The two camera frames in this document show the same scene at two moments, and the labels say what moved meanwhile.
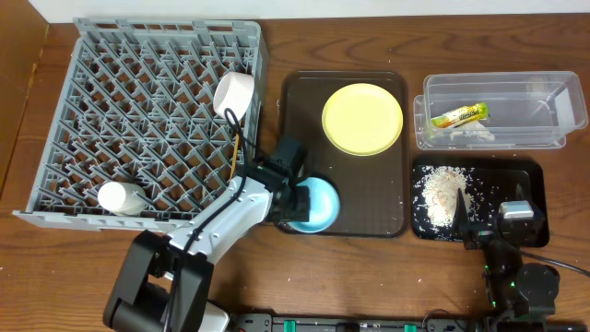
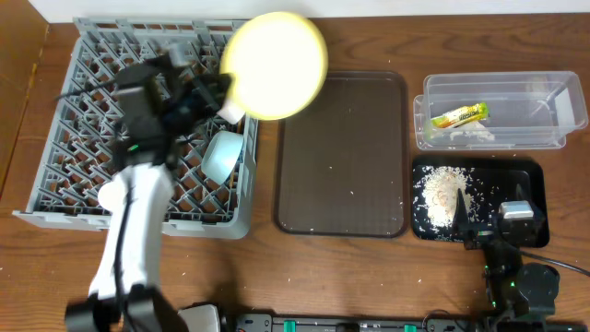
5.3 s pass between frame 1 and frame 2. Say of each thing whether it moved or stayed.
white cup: stayed
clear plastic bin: stayed
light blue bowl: moved
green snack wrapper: stayed
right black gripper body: stayed
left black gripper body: moved
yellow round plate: moved
